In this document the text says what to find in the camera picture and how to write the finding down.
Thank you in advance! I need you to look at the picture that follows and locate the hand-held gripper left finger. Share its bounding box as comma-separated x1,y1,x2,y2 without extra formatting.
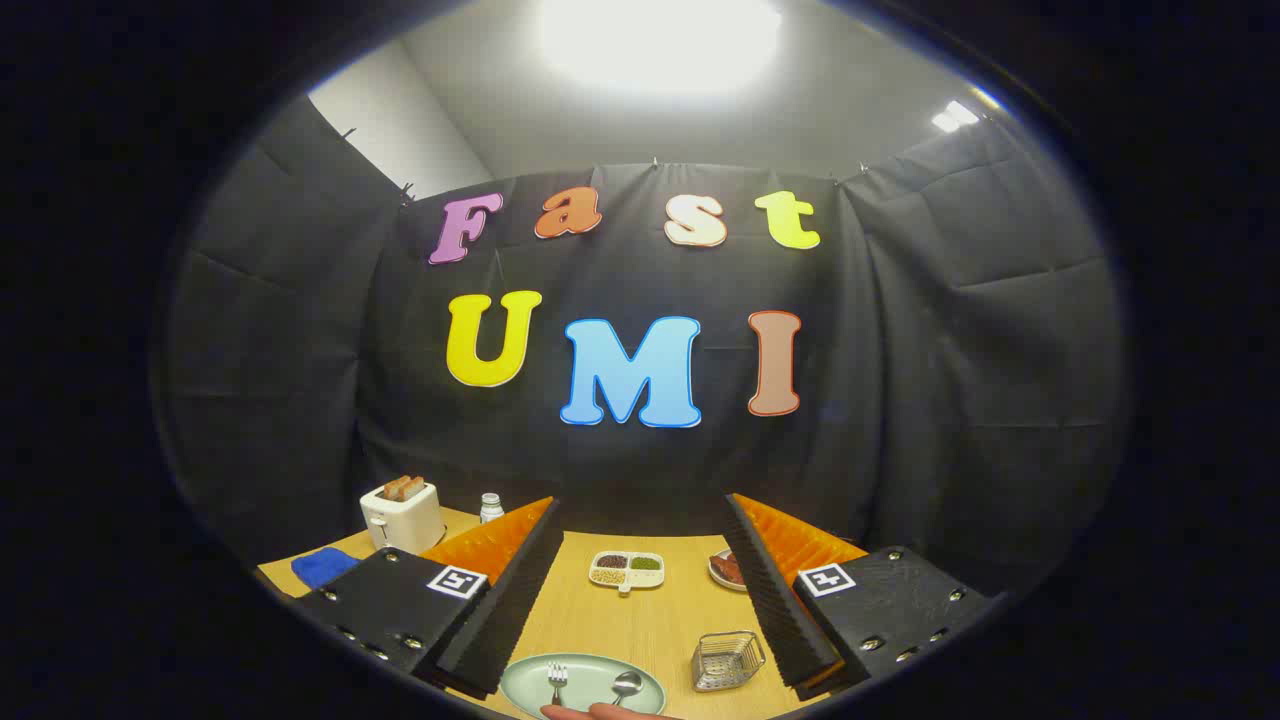
295,497,564,701

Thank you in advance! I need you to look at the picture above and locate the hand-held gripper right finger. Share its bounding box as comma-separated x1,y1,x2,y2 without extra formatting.
723,492,1001,701

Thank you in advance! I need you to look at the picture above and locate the white plate of food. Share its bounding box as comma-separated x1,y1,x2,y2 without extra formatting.
707,549,749,593

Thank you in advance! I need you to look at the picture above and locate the green round plate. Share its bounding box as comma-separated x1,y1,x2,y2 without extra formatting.
499,653,668,720

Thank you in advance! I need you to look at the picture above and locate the white divided condiment dish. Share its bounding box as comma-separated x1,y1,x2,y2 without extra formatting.
588,551,666,596

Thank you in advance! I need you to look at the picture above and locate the white toaster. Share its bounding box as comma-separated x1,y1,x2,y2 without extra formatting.
360,480,447,554

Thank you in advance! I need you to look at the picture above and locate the blue folded cloth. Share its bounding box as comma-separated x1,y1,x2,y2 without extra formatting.
291,547,359,589

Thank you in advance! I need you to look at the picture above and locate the black backdrop cloth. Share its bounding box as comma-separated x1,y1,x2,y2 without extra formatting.
160,95,1131,601

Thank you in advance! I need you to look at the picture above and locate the large ceiling light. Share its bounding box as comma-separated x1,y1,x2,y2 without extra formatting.
535,0,786,98

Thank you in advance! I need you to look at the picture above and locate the metal wire basket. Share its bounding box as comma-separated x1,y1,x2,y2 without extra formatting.
690,631,767,693

